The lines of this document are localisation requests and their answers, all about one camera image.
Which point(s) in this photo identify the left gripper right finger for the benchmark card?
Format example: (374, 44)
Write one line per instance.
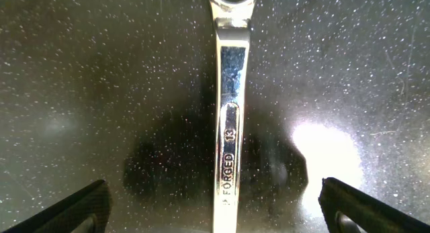
(349, 202)

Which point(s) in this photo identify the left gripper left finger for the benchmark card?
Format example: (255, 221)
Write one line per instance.
(84, 206)

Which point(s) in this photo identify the wrench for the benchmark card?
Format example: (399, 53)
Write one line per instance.
(230, 92)

